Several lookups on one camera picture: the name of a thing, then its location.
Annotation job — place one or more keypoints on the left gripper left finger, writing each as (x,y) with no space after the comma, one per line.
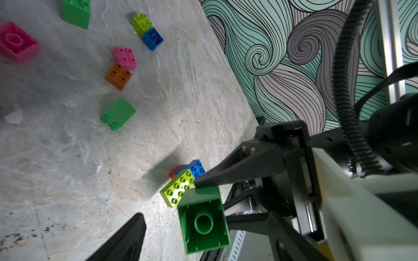
(126,244)

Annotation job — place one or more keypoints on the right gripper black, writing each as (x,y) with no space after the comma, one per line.
(296,187)

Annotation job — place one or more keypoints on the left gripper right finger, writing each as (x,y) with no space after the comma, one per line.
(287,244)

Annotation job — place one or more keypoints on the blue lego brick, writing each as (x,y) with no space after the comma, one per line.
(194,166)

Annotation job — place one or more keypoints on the lime green long lego brick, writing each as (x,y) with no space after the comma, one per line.
(174,191)

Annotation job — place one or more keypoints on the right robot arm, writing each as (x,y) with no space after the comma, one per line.
(392,133)

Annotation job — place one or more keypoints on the orange lego brick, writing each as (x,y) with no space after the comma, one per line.
(118,76)

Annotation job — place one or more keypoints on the small magenta lego brick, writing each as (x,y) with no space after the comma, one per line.
(125,57)

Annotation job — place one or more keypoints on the lime and blue lego stack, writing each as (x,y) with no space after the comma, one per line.
(145,29)

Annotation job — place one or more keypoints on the white slotted cable duct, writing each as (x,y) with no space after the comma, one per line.
(234,250)

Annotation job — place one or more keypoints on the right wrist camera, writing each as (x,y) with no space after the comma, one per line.
(358,224)

